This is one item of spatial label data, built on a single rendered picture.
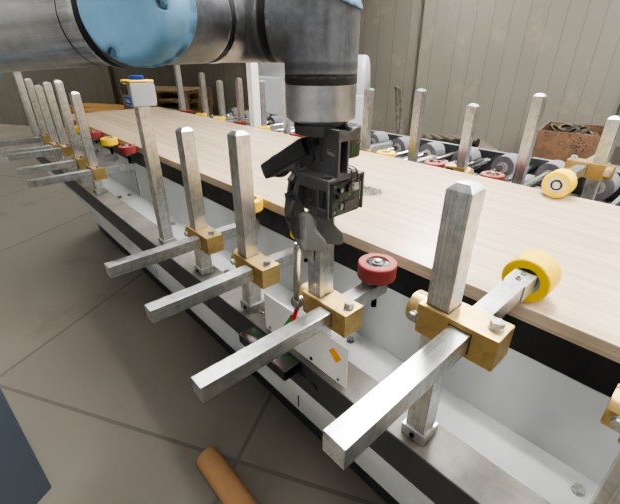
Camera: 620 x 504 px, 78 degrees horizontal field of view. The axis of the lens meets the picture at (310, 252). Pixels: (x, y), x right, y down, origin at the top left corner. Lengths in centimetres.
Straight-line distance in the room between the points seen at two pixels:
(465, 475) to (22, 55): 80
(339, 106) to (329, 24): 8
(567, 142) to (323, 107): 473
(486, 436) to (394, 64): 545
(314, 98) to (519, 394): 66
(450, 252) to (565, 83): 565
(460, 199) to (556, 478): 57
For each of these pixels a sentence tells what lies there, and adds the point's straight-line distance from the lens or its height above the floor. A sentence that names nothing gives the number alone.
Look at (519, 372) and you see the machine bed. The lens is 84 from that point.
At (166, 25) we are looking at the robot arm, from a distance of 40.
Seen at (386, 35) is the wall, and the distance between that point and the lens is 599.
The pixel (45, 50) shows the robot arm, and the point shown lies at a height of 129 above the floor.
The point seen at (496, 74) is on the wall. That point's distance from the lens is 597.
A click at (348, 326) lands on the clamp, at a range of 71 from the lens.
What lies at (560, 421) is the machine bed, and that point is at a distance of 87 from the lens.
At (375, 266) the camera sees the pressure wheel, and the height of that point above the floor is 90.
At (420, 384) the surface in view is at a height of 95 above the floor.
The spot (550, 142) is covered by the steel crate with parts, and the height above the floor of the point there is 42.
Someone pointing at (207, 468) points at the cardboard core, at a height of 7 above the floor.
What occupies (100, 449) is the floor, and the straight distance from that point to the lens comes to 175.
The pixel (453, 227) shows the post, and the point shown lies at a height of 109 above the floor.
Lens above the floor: 128
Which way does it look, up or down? 27 degrees down
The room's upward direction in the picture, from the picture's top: straight up
